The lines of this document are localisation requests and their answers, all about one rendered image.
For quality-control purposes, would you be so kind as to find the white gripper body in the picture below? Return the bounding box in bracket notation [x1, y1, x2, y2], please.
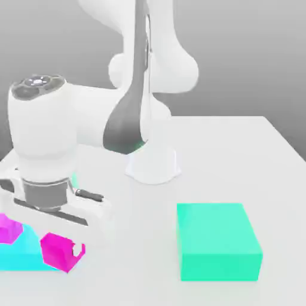
[0, 194, 114, 243]

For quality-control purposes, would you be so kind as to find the small magenta cube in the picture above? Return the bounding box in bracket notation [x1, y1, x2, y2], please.
[0, 213, 24, 245]
[39, 232, 86, 274]

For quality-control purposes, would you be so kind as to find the large cyan box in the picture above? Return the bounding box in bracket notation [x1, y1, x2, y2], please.
[0, 223, 61, 273]

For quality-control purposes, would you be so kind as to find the large green box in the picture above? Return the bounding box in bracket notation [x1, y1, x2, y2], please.
[176, 203, 264, 282]

